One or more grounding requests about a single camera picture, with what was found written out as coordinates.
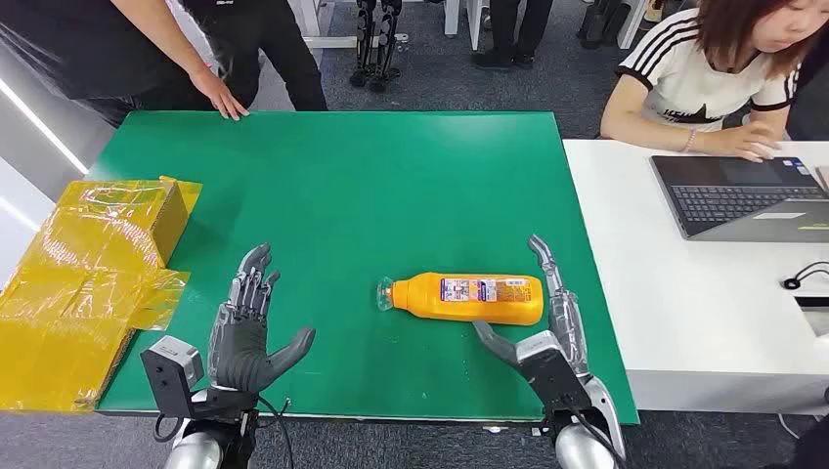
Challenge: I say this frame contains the white table legs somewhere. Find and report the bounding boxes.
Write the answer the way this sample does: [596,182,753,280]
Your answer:
[443,0,485,52]

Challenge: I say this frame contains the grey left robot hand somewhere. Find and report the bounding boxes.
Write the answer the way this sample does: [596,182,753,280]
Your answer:
[206,242,318,394]

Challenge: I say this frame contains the green table mat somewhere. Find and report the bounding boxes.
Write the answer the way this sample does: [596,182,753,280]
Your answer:
[85,110,641,427]

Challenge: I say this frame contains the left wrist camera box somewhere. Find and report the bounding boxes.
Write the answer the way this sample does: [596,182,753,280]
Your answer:
[140,335,206,421]

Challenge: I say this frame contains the seated person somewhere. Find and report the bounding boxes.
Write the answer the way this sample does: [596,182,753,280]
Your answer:
[599,0,829,163]

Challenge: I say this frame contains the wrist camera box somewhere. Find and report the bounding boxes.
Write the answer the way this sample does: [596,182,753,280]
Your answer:
[515,330,591,417]
[140,335,206,421]

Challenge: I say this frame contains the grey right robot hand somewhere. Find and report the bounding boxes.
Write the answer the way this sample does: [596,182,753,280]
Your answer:
[472,234,608,415]

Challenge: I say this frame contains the black equipment legs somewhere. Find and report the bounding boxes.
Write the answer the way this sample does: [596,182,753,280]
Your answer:
[578,0,633,51]

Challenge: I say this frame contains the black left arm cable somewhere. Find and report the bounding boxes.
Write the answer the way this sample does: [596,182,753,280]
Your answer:
[257,395,296,469]

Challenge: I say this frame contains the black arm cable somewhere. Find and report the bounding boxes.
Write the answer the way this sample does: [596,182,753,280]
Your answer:
[561,400,627,465]
[257,395,296,469]

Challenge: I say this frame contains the orange plastic bottle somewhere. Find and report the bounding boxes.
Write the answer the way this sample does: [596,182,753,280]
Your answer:
[376,272,545,327]

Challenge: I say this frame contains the dark grey laptop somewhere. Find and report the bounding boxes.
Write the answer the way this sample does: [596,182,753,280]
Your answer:
[650,154,829,244]

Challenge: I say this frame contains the white desk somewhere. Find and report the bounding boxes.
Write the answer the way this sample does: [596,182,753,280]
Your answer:
[561,139,829,417]

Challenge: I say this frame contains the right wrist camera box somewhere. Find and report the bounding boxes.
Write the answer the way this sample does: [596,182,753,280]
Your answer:
[515,330,591,417]

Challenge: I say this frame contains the black cable on desk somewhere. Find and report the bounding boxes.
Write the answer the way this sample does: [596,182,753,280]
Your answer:
[782,261,829,291]

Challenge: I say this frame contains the yellow taped cardboard box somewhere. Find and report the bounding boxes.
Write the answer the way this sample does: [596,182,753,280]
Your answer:
[0,176,203,415]

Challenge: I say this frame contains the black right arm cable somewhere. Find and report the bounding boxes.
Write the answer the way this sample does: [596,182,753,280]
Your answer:
[561,400,627,465]

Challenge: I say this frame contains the black humanoid robot legs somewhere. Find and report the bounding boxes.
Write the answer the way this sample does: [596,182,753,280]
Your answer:
[349,0,404,93]

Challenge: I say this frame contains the white furniture frame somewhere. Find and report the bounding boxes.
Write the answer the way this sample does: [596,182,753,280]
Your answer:
[287,0,411,51]

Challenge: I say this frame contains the grey device on desk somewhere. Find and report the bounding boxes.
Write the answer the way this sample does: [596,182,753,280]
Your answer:
[795,296,829,338]

